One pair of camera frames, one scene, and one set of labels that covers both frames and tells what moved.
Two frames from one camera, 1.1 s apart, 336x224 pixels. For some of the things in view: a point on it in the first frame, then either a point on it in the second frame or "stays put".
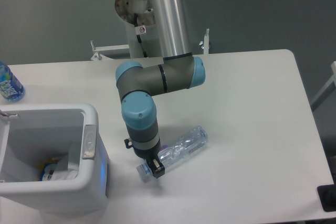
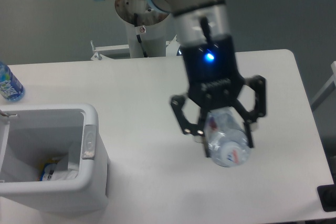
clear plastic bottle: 194,140 → 226,138
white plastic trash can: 31,135 stays put
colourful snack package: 46,170 stays put
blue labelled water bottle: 10,87 stays put
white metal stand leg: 329,87 stays put
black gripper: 148,155 → 213,79
